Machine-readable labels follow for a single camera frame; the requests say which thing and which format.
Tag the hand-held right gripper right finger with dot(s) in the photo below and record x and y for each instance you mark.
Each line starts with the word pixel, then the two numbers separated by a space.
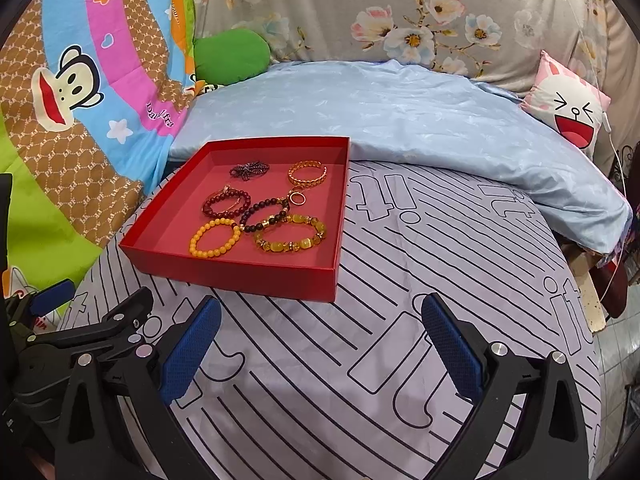
pixel 450 345

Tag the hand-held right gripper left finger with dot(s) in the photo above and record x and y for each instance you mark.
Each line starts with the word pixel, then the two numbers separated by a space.
pixel 192 345

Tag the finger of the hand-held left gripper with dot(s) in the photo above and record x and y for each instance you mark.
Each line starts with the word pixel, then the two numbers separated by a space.
pixel 127 315
pixel 55 294

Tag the red cardboard box tray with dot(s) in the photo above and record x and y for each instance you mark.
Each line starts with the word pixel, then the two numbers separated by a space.
pixel 225 275

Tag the lilac striped bed sheet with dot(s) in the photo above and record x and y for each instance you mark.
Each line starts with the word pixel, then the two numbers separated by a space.
pixel 350 360

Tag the cartoon monkey printed blanket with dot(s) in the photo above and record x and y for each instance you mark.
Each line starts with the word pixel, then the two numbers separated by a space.
pixel 75 160

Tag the dark red object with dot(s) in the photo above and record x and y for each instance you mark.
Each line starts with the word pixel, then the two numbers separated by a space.
pixel 617 290

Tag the light blue quilt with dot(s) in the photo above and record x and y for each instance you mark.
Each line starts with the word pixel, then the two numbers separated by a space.
pixel 425 110

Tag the pink cartoon face cushion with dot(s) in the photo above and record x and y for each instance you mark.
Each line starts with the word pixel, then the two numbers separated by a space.
pixel 565 100

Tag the green pillow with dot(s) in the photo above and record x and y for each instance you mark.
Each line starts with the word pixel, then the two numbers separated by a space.
pixel 230 57

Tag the beige wooden bed frame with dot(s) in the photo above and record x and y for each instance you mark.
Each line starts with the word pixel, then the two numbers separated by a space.
pixel 592 305

